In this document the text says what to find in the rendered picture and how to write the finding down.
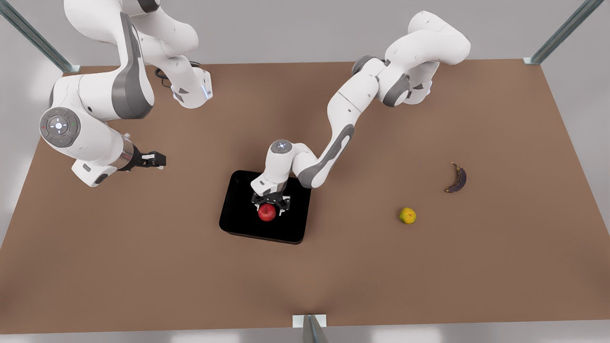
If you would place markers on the red apple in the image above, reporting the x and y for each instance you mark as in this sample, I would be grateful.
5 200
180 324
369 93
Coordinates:
267 212

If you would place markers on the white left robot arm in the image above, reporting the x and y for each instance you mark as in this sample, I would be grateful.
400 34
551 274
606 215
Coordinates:
343 114

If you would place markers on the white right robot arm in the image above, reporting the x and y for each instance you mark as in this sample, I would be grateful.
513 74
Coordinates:
95 90

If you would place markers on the black square tray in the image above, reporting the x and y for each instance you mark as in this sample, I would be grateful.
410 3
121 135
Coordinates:
248 214

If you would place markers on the yellow-green citrus fruit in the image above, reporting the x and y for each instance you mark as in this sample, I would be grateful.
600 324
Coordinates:
407 215

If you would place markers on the overripe dark banana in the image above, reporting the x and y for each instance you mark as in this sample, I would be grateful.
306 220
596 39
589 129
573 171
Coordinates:
458 180

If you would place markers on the silver frame post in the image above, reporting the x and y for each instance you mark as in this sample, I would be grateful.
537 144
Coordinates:
562 33
33 35
312 328

